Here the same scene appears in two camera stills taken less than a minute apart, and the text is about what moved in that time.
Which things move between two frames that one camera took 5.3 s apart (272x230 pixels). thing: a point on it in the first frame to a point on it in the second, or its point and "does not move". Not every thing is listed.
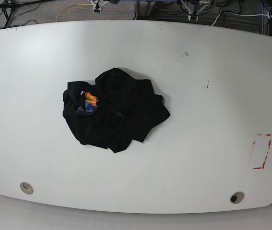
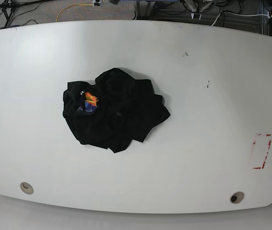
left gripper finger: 189,15 to 191,7
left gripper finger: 203,8 to 206,7
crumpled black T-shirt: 104,114 does not move
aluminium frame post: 143,9 does not move
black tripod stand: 9,5 does not move
